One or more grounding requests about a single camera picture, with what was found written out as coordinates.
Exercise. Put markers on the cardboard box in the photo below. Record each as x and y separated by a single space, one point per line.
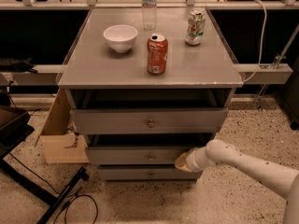
59 140

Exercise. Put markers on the grey top drawer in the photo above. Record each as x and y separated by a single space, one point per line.
157 120

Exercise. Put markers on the metal railing frame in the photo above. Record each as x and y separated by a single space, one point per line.
46 5

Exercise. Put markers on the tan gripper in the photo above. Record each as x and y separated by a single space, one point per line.
192 161

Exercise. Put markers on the orange soda can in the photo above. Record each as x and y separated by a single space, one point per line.
157 47

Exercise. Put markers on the grey drawer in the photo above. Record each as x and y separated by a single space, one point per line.
144 172
142 149
157 120

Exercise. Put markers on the grey bottom drawer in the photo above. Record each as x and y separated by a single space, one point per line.
144 172

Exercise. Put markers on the clear plastic water bottle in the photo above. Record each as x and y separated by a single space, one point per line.
149 14

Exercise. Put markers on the grey drawer cabinet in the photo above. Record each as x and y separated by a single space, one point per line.
97 77

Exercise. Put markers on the white ceramic bowl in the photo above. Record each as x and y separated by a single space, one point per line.
121 38

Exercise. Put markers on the white green soda can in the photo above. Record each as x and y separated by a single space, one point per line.
196 25

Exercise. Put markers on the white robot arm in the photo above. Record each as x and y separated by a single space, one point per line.
282 180

